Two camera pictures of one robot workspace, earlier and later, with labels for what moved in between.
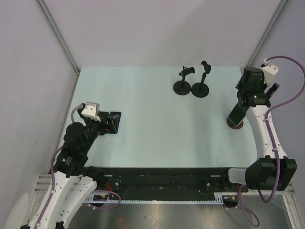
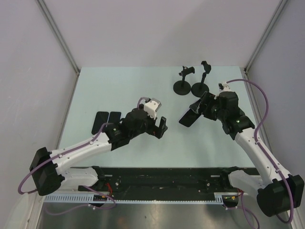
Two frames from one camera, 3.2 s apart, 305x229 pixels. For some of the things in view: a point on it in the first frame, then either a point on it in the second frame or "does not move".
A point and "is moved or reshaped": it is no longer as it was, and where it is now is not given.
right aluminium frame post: (272, 21) does not move
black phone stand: (183, 88) does not move
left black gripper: (103, 125) → (154, 130)
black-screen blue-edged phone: (238, 114) is moved or reshaped
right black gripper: (271, 90) → (208, 98)
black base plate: (140, 182) does not move
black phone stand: (200, 89) does not move
